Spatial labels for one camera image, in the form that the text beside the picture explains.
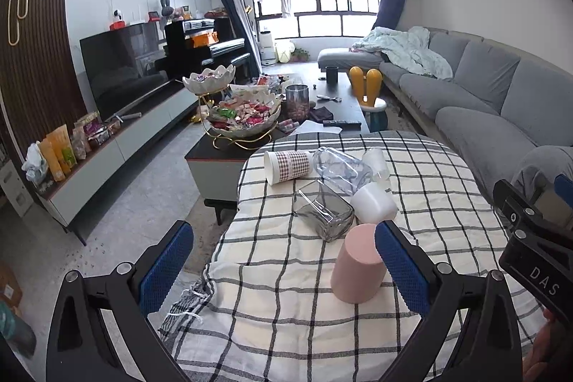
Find checkered white tablecloth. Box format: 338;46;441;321
159;131;509;381

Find grey white tv cabinet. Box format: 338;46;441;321
41;81;198;243

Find cardboard box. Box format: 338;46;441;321
0;261;22;307

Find white plastic cup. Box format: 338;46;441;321
351;182;398;225

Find pink plastic cup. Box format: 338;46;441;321
330;224;386;304

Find patterned paper cup stack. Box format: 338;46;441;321
263;150;312;185

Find black remote control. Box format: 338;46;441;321
322;120;361;131

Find person's right hand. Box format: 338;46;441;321
523;308;572;381

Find frosted clear plastic cup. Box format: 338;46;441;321
362;148;389;183

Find dark coffee table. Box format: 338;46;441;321
186;72;370;224

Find grey sectional sofa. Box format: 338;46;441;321
318;29;572;201

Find white air purifier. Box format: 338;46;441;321
259;30;277;66

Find black flat television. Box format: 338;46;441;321
80;22;168;120

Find orange snack bags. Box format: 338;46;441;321
40;124;77;182

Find black upright piano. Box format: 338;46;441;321
154;18;252;84

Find tiered white snack bowl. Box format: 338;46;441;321
182;65;281;151

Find clear plastic pitcher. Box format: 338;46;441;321
312;148;373;196

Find glass candy jar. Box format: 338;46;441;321
285;83;310;122

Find yellow rabbit ear stool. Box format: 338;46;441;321
349;66;387;132

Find grey rabbit plush toy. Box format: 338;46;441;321
159;0;174;24

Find light green blanket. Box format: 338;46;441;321
351;26;453;81

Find navy blue left curtain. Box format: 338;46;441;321
221;0;262;78

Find grey square glass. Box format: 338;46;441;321
293;180;355;242

